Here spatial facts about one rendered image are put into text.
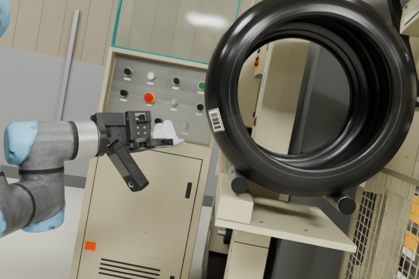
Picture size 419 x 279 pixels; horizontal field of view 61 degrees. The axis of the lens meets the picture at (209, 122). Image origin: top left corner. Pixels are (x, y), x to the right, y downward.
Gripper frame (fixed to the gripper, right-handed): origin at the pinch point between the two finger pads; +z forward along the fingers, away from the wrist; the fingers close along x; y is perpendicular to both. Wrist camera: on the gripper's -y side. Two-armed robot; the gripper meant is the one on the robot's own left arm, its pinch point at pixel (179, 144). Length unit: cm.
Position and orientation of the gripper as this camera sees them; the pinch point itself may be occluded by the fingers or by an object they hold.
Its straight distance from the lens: 83.3
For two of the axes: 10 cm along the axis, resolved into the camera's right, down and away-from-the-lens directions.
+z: 7.8, -0.2, 6.3
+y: -1.3, -9.8, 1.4
